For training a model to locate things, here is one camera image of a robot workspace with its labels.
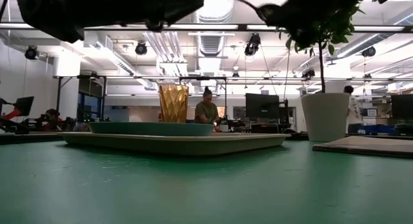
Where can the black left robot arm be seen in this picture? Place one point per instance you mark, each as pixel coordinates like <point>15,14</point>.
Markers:
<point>96,7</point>

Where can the black monitor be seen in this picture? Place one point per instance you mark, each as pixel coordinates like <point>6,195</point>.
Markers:
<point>24,105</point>
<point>402,106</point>
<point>262,106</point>

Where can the green table mat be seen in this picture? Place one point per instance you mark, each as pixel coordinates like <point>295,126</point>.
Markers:
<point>206,191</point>

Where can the blue storage bins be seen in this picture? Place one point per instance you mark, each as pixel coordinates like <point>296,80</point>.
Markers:
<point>374,129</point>

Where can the silver ventilation duct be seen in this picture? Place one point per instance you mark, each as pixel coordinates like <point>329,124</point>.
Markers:
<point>211,43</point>

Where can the amber faceted cup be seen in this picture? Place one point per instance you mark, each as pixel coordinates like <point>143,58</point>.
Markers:
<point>174,103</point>

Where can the Acadia picture notebook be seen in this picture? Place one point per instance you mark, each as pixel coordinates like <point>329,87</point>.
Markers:
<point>371,146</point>

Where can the white plant pot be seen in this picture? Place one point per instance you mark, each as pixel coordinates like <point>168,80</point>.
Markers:
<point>326,117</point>

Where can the green leafy plant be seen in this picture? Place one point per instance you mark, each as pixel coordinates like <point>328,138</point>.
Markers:
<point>337,32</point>

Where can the cream plastic tray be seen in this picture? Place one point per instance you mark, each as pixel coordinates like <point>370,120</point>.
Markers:
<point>174,146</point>

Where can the teal round plate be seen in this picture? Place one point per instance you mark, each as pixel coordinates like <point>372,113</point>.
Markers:
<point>151,128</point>

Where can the black ceiling spotlight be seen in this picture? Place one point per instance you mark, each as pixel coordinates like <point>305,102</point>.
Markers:
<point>368,51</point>
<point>31,53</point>
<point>252,44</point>
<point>141,48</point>

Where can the background black frame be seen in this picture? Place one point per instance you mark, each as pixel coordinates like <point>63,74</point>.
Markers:
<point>103,95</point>

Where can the person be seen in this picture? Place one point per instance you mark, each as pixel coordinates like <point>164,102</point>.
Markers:
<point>354,107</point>
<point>51,116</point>
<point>206,111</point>

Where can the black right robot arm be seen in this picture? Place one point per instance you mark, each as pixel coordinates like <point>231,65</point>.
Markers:
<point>306,4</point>

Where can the metal fork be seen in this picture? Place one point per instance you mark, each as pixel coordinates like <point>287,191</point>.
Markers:
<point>245,133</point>

